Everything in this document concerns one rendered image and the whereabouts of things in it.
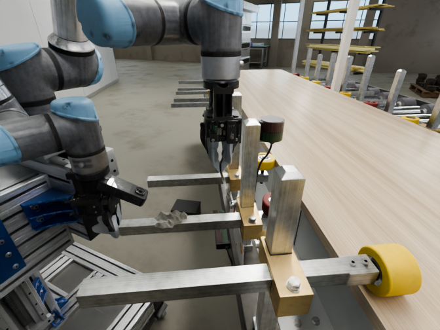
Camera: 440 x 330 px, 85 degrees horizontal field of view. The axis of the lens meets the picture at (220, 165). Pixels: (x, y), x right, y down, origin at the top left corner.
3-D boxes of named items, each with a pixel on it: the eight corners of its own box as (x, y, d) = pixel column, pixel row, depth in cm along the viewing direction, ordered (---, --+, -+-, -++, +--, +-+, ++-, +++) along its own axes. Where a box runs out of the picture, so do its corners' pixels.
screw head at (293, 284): (289, 293, 34) (290, 288, 33) (283, 279, 36) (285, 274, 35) (303, 292, 34) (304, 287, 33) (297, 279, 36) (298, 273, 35)
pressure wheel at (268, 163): (266, 191, 86) (269, 163, 80) (246, 184, 90) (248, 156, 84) (275, 181, 91) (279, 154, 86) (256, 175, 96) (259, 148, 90)
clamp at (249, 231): (242, 240, 62) (243, 225, 60) (234, 207, 74) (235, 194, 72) (264, 239, 63) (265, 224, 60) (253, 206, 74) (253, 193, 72)
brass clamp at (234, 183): (228, 191, 85) (228, 179, 83) (224, 172, 97) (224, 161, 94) (245, 190, 85) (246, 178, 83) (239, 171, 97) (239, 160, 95)
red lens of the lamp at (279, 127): (261, 133, 55) (262, 124, 54) (255, 124, 60) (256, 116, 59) (287, 132, 55) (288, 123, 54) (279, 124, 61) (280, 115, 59)
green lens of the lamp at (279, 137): (260, 143, 56) (261, 134, 55) (255, 133, 61) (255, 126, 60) (285, 142, 57) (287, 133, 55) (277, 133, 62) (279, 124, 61)
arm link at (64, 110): (38, 99, 46) (85, 93, 51) (57, 151, 51) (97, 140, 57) (49, 107, 41) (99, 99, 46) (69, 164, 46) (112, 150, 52)
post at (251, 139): (238, 264, 77) (246, 122, 54) (236, 256, 81) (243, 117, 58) (249, 264, 78) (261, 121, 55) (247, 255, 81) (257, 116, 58)
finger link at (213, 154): (208, 182, 54) (207, 144, 49) (207, 169, 59) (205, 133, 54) (222, 181, 54) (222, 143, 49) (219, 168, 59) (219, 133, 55)
